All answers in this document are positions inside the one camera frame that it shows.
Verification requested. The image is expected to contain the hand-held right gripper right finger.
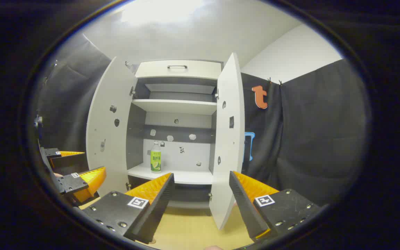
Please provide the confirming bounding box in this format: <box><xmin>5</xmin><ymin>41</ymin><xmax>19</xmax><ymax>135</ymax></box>
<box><xmin>228</xmin><ymin>170</ymin><xmax>322</xmax><ymax>243</ymax></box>

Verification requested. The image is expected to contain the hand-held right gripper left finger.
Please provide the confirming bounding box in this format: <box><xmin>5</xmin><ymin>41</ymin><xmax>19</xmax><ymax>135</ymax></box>
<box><xmin>82</xmin><ymin>173</ymin><xmax>175</xmax><ymax>244</ymax></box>

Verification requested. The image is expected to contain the green label clear bottle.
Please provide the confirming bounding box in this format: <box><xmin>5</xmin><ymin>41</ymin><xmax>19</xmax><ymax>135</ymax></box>
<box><xmin>150</xmin><ymin>141</ymin><xmax>162</xmax><ymax>172</ymax></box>

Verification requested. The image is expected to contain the white cabinet door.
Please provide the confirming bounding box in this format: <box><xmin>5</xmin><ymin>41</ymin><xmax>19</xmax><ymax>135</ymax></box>
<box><xmin>209</xmin><ymin>53</ymin><xmax>245</xmax><ymax>230</ymax></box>

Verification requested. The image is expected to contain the grey and white cabinet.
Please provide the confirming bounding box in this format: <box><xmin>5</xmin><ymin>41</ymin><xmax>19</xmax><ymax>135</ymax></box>
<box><xmin>126</xmin><ymin>59</ymin><xmax>225</xmax><ymax>212</ymax></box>

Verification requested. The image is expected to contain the white cabinet shelf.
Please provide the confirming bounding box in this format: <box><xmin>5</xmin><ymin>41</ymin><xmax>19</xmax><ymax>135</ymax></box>
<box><xmin>132</xmin><ymin>99</ymin><xmax>218</xmax><ymax>116</ymax></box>

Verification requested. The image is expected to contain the white cabinet drawer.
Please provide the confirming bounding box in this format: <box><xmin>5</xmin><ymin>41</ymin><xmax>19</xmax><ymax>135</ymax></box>
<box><xmin>135</xmin><ymin>60</ymin><xmax>223</xmax><ymax>80</ymax></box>

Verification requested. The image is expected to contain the black backdrop cloth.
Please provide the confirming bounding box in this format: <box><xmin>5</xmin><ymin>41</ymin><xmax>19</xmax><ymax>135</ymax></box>
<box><xmin>240</xmin><ymin>58</ymin><xmax>367</xmax><ymax>207</ymax></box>
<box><xmin>35</xmin><ymin>33</ymin><xmax>112</xmax><ymax>153</ymax></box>

